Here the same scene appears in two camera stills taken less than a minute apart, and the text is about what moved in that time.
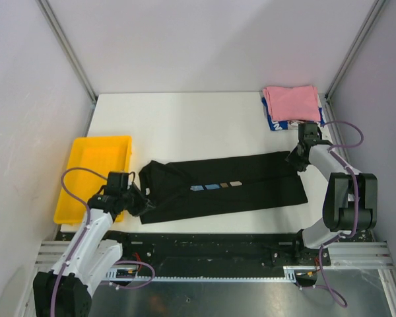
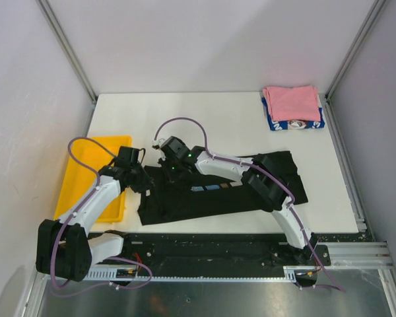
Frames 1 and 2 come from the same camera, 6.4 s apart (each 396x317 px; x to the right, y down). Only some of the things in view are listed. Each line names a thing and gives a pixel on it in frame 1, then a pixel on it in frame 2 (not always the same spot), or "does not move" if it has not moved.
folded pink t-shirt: x=292 y=104 does not move
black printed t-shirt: x=183 y=189 does not move
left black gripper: x=143 y=205 to x=145 y=183
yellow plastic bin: x=101 y=155 does not move
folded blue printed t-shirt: x=288 y=125 does not move
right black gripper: x=292 y=158 to x=172 y=177
